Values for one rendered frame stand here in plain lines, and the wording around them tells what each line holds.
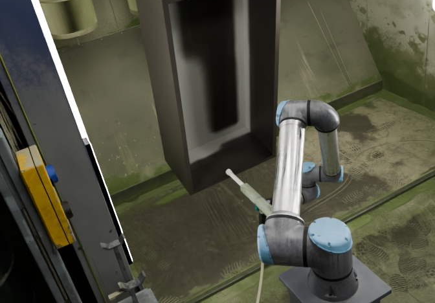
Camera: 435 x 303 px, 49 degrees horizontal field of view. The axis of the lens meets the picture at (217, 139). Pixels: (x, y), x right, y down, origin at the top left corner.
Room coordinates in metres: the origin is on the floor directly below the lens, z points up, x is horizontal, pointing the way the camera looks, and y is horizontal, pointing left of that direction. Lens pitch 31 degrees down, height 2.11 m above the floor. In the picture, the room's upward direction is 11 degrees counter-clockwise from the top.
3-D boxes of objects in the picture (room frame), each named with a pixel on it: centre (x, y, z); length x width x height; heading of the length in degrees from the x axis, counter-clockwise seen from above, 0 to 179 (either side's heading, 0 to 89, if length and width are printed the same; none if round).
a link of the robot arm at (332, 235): (1.25, -0.32, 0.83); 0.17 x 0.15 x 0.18; 70
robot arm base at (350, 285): (1.25, -0.33, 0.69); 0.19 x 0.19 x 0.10
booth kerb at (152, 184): (3.24, -0.29, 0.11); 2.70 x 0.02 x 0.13; 112
